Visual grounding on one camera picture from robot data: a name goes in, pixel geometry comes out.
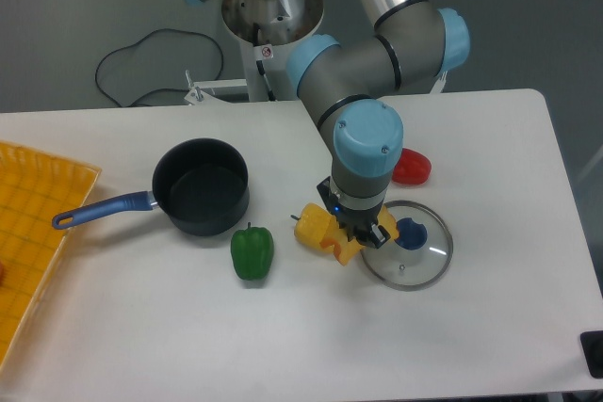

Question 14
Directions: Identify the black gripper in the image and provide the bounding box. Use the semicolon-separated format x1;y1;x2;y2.
317;177;390;249

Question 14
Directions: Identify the yellow toy bread slice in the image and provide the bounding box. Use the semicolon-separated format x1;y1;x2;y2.
318;205;399;265

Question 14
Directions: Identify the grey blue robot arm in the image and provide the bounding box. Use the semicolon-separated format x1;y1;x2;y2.
187;0;470;249

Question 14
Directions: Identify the yellow toy bell pepper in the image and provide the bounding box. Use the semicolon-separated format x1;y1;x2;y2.
294;203;338;254

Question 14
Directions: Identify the glass lid blue knob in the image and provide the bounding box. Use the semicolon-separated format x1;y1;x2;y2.
361;201;453;291

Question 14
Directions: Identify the red toy bell pepper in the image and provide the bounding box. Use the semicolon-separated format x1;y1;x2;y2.
392;148;432;185

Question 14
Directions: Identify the green toy bell pepper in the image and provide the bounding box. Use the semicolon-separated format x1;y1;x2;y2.
230;224;274;281

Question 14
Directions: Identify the black device at table edge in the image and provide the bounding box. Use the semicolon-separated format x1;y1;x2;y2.
579;330;603;379

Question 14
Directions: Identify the yellow woven basket tray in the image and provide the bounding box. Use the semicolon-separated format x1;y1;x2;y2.
1;141;101;363

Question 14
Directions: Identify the black pot blue handle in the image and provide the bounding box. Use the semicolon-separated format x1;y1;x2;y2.
52;137;250;237

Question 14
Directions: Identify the white metal frame bracket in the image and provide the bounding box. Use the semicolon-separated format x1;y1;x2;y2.
184;70;249;105

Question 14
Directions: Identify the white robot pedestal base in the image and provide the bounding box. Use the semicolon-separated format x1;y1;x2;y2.
221;0;324;102

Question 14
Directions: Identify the black cable on floor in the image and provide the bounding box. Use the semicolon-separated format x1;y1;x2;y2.
94;27;225;108

